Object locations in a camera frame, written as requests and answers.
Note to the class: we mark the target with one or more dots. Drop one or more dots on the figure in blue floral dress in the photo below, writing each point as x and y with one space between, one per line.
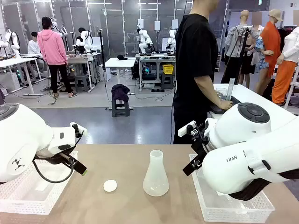
259 53

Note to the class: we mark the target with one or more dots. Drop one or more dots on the translucent plastic conical flask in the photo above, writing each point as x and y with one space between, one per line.
156 184

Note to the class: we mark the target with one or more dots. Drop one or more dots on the clear plastic graduated cylinder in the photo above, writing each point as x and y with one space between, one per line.
230 91

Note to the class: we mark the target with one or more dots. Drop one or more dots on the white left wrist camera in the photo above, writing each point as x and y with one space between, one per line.
79 127

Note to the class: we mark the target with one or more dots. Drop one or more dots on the person's right hand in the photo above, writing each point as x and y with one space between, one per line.
224 105

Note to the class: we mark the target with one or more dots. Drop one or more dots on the black tripod stand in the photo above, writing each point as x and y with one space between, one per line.
240 56
102 56

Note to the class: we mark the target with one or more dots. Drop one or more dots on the mannequin orange robe tan hat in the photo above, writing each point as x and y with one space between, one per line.
271 46

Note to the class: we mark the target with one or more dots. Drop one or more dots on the person in black t-shirt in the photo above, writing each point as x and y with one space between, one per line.
194 58

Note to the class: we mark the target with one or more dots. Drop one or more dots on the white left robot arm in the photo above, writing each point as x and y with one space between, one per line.
23 140

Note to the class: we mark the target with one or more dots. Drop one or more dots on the white standing desk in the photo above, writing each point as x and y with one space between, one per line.
16 61
120 62

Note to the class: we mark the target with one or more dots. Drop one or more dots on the person's left hand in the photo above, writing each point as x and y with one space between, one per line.
220 95

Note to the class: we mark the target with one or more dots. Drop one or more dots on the white workbench with trays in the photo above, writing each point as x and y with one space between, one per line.
79 61

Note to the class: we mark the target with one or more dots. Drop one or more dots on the black plastic tray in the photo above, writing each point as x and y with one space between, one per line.
234 101

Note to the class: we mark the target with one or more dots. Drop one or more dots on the background person black trousers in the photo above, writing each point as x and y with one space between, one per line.
58 77

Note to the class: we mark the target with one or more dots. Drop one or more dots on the grey step stool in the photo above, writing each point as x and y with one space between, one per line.
82 83
120 108
167 81

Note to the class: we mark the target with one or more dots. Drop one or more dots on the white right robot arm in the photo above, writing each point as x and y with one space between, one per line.
245 168

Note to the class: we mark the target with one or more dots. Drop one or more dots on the yellow plastic crate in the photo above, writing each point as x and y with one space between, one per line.
168 69

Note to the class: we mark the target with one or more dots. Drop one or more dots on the pink hoodie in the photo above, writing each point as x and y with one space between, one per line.
51 46

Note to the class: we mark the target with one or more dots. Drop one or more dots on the seated person white shirt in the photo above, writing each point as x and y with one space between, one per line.
33 47

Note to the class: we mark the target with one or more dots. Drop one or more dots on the mannequin white blouse orange trousers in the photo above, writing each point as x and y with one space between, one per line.
286 70

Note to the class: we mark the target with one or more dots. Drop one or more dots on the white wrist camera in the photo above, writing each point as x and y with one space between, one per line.
79 127
185 129

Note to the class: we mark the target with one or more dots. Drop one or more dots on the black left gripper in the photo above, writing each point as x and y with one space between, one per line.
54 159

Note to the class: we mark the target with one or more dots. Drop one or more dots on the metal frame workbench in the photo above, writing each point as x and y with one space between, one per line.
155 58

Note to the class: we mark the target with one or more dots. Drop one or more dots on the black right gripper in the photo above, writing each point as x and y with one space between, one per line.
200 143

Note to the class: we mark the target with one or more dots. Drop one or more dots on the mannequin in grey shirt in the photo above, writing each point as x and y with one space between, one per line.
237 39

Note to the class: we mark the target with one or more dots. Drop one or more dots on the black bag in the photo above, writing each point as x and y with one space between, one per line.
122 57

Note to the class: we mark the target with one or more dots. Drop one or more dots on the person's right forearm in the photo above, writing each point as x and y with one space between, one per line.
206 89

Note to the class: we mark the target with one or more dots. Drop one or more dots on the white round stopper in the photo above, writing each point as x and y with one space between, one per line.
110 185

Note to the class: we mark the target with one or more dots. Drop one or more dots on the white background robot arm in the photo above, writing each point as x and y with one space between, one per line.
64 30
12 43
144 43
172 40

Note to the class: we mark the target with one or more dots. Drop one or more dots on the white perforated plastic basket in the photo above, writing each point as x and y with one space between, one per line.
233 210
35 200

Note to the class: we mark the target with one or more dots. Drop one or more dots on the dark cloth bundle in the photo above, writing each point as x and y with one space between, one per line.
120 92

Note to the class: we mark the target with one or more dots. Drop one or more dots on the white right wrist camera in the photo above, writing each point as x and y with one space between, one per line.
185 129

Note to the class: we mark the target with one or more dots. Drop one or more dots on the white humanoid robot black head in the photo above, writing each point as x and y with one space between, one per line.
84 40

